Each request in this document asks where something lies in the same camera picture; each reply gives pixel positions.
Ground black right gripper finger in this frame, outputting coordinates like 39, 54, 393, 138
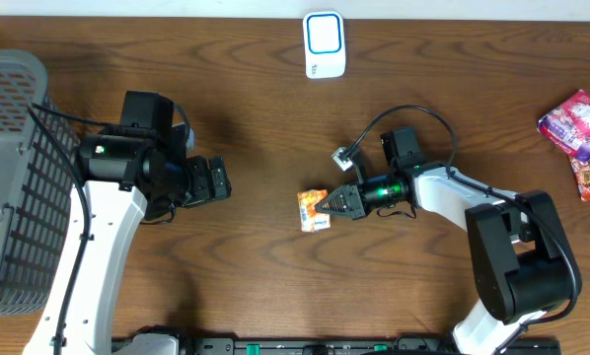
316, 184, 357, 208
315, 204, 352, 219

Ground small orange box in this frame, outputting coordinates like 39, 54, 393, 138
297, 189, 331, 233

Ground red white snack bar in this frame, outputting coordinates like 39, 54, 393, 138
568, 157, 590, 202

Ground purple snack bag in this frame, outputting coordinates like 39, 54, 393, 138
537, 90, 590, 163

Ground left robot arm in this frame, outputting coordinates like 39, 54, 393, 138
24, 91, 232, 354

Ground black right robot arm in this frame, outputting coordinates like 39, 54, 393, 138
315, 127, 582, 354

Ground white barcode scanner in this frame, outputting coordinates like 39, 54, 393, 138
302, 11, 346, 79

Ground grey plastic mesh basket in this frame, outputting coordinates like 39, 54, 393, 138
0, 49, 79, 316

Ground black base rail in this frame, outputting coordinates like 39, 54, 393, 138
111, 335, 562, 355

